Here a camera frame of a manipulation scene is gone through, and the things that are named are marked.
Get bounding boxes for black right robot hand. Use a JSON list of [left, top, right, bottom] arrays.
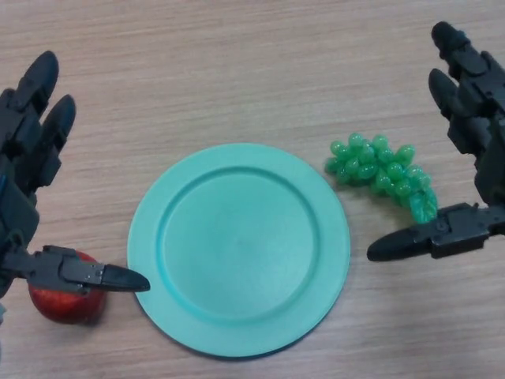
[[366, 21, 505, 262]]

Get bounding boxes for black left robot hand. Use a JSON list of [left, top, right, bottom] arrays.
[[0, 51, 152, 302]]

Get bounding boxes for green grapes bunch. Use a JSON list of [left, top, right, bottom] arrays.
[[324, 132, 439, 226]]

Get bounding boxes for round green plastic plate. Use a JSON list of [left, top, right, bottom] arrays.
[[126, 142, 352, 358]]

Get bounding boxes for red apple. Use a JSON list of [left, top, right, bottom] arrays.
[[28, 249, 107, 325]]

